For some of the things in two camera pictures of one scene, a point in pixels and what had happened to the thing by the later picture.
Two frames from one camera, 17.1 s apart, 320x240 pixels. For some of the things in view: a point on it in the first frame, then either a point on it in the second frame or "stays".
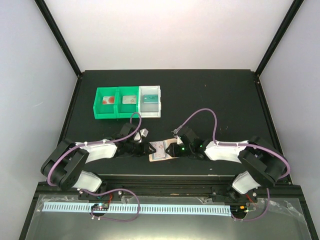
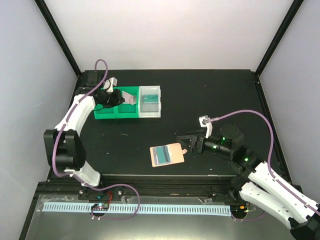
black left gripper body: (136, 150) to (108, 101)
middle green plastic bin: (124, 110) stays
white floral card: (160, 148) to (129, 99)
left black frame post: (59, 36) stays
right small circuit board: (238, 210) stays
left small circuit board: (100, 207) stays
